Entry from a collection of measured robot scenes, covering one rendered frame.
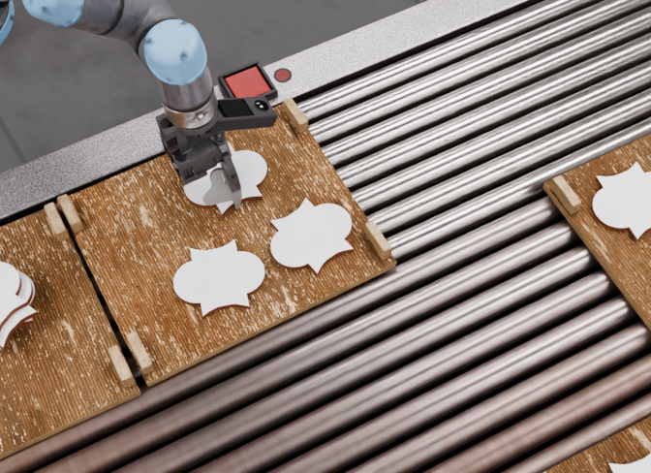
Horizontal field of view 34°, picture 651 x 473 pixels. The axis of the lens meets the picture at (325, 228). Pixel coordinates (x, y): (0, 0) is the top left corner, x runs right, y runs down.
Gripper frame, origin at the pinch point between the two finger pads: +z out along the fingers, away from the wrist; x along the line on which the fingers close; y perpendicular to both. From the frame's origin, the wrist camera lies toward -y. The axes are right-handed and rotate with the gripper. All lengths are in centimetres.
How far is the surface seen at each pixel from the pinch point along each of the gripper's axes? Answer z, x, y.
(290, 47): 98, -92, -49
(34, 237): -1.3, -4.7, 30.3
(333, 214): 0.5, 14.2, -11.5
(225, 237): 0.5, 9.3, 4.8
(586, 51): 8, 4, -67
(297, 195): 1.4, 7.8, -8.6
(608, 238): 4, 37, -46
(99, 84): 95, -106, 3
